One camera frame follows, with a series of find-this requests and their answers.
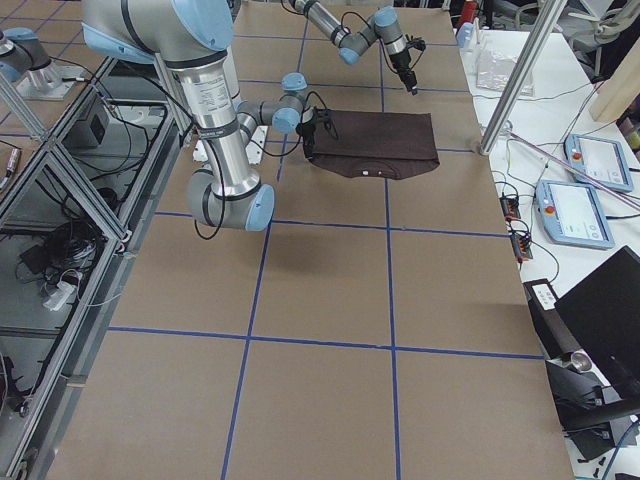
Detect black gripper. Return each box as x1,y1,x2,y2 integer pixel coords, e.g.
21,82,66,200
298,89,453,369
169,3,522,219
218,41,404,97
390,49,418,95
297,107,316,159

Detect dark brown t-shirt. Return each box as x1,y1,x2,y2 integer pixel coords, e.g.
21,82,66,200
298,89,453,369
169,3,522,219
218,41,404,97
307,110,440,180

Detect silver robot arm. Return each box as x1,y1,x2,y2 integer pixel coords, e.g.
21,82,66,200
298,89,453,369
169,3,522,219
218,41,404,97
82,1,314,231
284,1,426,95

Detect silver foil bag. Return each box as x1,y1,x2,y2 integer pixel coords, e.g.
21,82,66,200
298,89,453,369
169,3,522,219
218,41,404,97
476,50,518,92

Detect orange black connector block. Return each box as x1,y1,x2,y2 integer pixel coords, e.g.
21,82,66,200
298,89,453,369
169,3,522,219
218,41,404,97
499,195,521,221

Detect far teach pendant tablet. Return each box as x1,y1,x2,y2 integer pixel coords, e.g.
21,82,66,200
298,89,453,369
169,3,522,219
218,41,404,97
564,134,634,193

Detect teach pendant tablet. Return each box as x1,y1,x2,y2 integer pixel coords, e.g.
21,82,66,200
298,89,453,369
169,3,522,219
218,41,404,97
564,134,634,193
535,180,615,250

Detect near teach pendant tablet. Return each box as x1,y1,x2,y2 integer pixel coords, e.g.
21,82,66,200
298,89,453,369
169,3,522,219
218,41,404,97
535,180,615,250

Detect wooden beam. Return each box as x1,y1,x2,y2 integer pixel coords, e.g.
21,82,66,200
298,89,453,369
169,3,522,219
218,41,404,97
590,0,640,122

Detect grey control box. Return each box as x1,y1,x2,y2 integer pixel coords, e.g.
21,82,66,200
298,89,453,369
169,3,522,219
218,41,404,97
63,99,109,148

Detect white power strip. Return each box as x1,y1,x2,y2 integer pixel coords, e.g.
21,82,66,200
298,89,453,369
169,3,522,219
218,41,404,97
42,280,78,311

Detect black box with label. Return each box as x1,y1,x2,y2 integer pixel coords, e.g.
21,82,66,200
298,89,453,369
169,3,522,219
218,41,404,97
523,279,586,369

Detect black monitor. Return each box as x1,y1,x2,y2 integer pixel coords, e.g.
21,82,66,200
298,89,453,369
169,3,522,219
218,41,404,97
556,246,639,398

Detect silver metal cup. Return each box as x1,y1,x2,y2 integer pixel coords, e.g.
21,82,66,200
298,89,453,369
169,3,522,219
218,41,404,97
568,351,593,374

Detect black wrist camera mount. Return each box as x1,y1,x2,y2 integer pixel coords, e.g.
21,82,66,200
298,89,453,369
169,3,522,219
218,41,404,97
313,107,339,140
405,34,427,53

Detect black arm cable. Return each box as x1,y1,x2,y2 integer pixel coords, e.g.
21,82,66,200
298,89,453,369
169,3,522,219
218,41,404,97
193,89,341,241
329,9,426,76

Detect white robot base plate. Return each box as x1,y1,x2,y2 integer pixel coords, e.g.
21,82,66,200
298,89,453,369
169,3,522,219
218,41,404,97
192,126,268,166

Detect aluminium frame post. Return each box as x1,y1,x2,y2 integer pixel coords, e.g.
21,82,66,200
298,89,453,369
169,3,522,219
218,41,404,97
479,0,567,156

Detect aluminium frame rack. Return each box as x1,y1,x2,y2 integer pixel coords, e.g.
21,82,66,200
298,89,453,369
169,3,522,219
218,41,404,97
1,60,188,479

